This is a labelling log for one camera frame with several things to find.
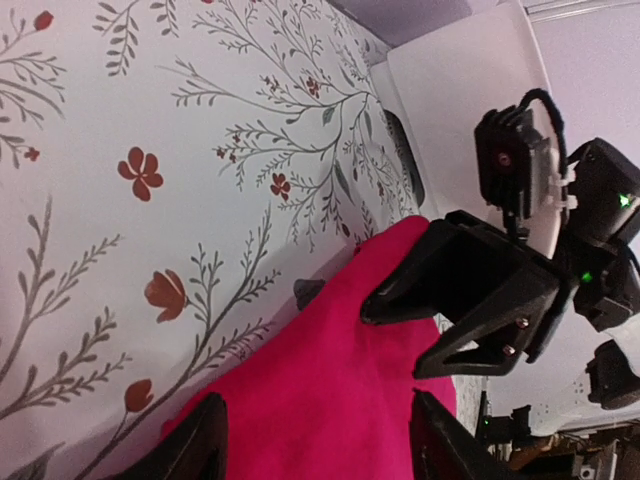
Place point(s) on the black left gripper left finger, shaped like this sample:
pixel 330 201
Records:
pixel 196 449

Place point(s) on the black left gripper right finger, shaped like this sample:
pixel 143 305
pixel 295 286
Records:
pixel 442 449

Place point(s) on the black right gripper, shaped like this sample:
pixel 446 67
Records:
pixel 506 299

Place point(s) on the magenta t-shirt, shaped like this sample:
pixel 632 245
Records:
pixel 330 397

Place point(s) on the white plastic laundry bin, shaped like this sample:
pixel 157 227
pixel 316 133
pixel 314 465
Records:
pixel 441 84

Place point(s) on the floral patterned table cloth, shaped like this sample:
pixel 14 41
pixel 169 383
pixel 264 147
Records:
pixel 168 170

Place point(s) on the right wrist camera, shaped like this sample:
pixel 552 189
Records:
pixel 509 153

